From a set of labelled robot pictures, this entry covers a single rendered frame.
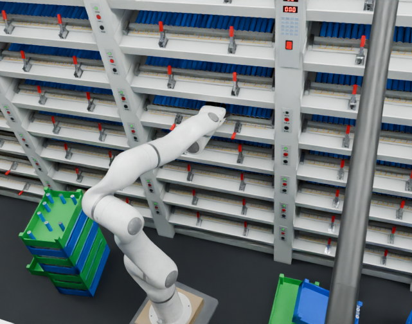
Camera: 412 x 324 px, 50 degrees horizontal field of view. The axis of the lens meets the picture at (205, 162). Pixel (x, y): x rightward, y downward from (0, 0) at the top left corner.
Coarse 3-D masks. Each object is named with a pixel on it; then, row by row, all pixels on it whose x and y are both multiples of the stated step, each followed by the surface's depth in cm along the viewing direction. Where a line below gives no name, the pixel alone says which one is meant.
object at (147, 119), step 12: (144, 96) 197; (144, 108) 196; (144, 120) 196; (156, 120) 195; (168, 120) 194; (216, 132) 188; (228, 132) 185; (240, 132) 184; (252, 132) 183; (264, 132) 182
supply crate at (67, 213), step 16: (48, 192) 226; (64, 192) 226; (80, 192) 222; (64, 208) 224; (80, 208) 222; (32, 224) 216; (64, 224) 217; (32, 240) 207; (48, 240) 211; (64, 240) 208
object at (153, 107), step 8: (168, 112) 194; (176, 112) 193; (184, 112) 191; (192, 112) 190; (232, 120) 186; (240, 120) 184; (248, 120) 183; (256, 120) 182; (264, 120) 181; (272, 120) 181; (264, 128) 181
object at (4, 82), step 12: (0, 84) 210; (0, 96) 217; (0, 108) 224; (12, 108) 220; (24, 108) 227; (24, 132) 232; (36, 144) 240; (36, 156) 246; (36, 168) 255; (48, 168) 253
